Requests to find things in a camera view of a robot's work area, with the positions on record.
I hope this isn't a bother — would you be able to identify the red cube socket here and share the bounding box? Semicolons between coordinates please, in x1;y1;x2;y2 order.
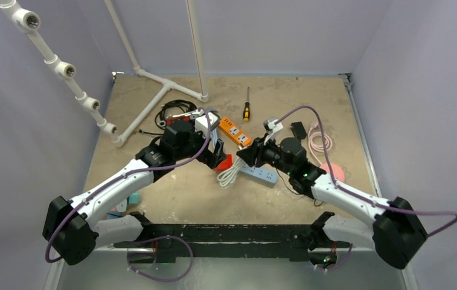
214;153;233;172

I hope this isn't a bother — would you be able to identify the light blue power strip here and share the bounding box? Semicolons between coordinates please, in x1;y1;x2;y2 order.
240;166;278;185

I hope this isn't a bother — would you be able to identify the orange power strip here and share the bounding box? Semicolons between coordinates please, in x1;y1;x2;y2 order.
218;117;252;147

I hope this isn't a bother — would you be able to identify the black power adapter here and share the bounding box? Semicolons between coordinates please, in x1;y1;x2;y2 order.
290;121;307;140

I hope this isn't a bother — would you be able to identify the pink cable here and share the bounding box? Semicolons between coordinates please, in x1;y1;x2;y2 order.
307;126;334;165

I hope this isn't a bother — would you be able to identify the thin black wire tangle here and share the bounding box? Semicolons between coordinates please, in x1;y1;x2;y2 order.
276;170;325;208

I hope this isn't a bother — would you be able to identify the teal small block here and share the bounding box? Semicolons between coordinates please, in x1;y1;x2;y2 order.
127;192;139;205

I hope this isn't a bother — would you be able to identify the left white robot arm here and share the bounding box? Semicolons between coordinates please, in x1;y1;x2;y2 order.
42;114;226;265

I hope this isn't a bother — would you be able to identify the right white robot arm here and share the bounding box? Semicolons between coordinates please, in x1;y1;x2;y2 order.
237;137;428;269

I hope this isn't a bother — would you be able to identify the yellow black screwdriver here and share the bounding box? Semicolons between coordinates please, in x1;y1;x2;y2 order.
243;87;251;121

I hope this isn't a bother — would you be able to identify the pink round disc charger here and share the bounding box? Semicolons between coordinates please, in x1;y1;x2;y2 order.
320;163;346;182

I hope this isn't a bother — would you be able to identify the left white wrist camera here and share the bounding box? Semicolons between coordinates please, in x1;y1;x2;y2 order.
194;112;220;137

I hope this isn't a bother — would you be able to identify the red handled adjustable wrench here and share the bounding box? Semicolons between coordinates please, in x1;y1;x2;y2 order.
157;107;220;128

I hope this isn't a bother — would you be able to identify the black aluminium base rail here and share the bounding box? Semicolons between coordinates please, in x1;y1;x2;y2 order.
114;224;349;263

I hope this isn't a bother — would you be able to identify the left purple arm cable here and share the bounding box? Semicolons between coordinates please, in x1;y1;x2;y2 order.
44;108;213;283

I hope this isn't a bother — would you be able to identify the white PVC pipe frame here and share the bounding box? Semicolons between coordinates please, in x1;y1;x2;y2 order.
0;1;209;147

